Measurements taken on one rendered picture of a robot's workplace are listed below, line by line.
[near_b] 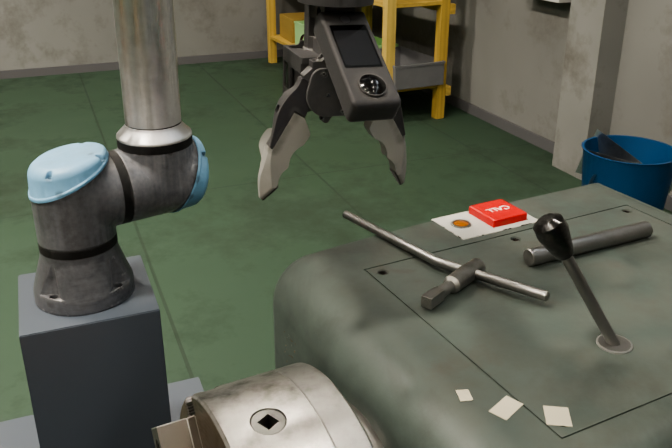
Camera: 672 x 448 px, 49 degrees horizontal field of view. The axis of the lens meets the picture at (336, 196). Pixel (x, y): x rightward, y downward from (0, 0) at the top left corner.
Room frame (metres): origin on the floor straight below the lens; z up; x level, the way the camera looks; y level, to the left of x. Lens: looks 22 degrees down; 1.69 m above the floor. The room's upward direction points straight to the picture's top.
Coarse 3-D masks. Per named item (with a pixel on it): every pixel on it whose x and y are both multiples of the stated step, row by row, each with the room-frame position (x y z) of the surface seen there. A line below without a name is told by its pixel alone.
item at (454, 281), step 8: (464, 264) 0.79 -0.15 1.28; (472, 264) 0.79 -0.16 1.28; (480, 264) 0.79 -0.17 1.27; (456, 272) 0.77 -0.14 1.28; (464, 272) 0.77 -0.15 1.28; (472, 272) 0.77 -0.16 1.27; (448, 280) 0.75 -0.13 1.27; (456, 280) 0.75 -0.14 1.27; (464, 280) 0.76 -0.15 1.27; (472, 280) 0.77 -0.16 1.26; (432, 288) 0.74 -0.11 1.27; (440, 288) 0.73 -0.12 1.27; (448, 288) 0.74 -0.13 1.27; (456, 288) 0.75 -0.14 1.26; (424, 296) 0.72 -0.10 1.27; (432, 296) 0.72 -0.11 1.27; (440, 296) 0.72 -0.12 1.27; (424, 304) 0.72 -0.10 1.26; (432, 304) 0.71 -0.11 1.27
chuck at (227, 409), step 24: (240, 384) 0.62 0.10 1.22; (264, 384) 0.61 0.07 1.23; (288, 384) 0.61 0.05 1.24; (216, 408) 0.57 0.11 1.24; (240, 408) 0.57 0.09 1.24; (264, 408) 0.57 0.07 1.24; (288, 408) 0.57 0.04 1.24; (312, 408) 0.57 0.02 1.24; (216, 432) 0.55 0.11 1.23; (240, 432) 0.54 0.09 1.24; (288, 432) 0.54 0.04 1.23; (312, 432) 0.54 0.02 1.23
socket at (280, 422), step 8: (256, 416) 0.56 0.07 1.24; (264, 416) 0.56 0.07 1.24; (272, 416) 0.56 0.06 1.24; (280, 416) 0.56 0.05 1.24; (256, 424) 0.55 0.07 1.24; (264, 424) 0.56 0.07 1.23; (272, 424) 0.56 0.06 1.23; (280, 424) 0.55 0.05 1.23; (264, 432) 0.54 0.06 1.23; (272, 432) 0.54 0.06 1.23
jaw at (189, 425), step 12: (192, 408) 0.63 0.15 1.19; (180, 420) 0.60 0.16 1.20; (192, 420) 0.61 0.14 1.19; (156, 432) 0.59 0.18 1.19; (168, 432) 0.59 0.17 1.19; (180, 432) 0.60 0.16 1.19; (192, 432) 0.60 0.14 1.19; (156, 444) 0.60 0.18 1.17; (168, 444) 0.58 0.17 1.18; (180, 444) 0.59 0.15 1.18; (192, 444) 0.59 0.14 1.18
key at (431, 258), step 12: (348, 216) 0.96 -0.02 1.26; (372, 228) 0.92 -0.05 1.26; (396, 240) 0.87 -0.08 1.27; (420, 252) 0.84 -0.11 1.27; (432, 264) 0.82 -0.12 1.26; (444, 264) 0.80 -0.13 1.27; (456, 264) 0.80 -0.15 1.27; (480, 276) 0.77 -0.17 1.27; (492, 276) 0.76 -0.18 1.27; (516, 288) 0.74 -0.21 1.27; (528, 288) 0.73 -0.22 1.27
